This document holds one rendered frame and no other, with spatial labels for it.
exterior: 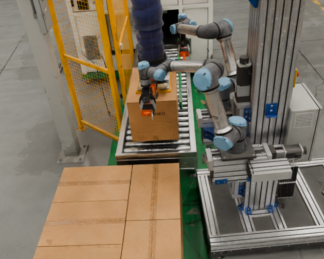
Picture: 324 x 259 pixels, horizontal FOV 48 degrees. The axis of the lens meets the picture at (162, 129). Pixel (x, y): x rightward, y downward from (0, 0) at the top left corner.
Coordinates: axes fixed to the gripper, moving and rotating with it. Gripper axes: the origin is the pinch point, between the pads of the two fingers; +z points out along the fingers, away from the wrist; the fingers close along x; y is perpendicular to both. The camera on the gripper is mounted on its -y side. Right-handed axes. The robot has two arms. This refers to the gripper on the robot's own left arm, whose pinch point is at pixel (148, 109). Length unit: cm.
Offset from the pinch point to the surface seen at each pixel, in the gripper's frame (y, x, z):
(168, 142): 45, -8, 67
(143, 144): 45, 15, 67
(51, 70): 92, 100, 12
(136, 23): 53, 9, -43
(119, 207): -31, 26, 67
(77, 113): 143, 105, 97
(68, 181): -1, 73, 67
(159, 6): 54, -10, -54
